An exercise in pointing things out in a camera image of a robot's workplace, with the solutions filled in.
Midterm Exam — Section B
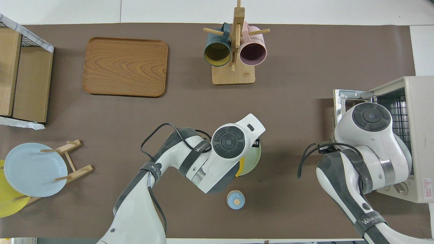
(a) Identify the wire basket wooden shelf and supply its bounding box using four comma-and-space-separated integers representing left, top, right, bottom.
0, 13, 55, 130

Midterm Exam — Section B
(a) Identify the light blue plate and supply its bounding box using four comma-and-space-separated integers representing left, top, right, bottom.
4, 143, 68, 198

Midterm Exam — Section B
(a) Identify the wooden mug rack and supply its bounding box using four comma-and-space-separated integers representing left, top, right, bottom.
203, 0, 271, 85

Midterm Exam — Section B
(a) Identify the cream toaster oven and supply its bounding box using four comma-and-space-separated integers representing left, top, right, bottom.
368, 76, 434, 204

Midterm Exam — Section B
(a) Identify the pale green plate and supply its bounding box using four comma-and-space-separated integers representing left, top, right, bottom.
236, 139, 262, 177

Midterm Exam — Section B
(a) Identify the yellow plate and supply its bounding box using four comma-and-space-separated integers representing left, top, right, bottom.
0, 160, 31, 218

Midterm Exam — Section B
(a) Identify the wooden plate rack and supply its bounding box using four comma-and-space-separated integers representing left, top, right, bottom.
14, 139, 94, 205

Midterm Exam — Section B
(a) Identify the glass oven door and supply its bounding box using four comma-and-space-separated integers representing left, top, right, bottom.
333, 89, 373, 136

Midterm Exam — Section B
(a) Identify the wooden serving tray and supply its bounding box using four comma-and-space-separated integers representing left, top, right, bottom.
82, 37, 169, 98

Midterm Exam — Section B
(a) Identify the dark teal mug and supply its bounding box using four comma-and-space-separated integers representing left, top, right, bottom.
204, 22, 232, 67

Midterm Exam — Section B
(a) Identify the brown table mat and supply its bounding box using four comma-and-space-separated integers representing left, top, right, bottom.
0, 23, 434, 239

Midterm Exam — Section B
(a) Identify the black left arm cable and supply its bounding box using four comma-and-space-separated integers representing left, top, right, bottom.
140, 123, 212, 234

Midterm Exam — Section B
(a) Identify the metal wire oven rack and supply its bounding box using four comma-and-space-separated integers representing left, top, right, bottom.
371, 96, 413, 149

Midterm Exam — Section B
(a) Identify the pink mug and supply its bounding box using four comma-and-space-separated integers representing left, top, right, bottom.
239, 21, 268, 66

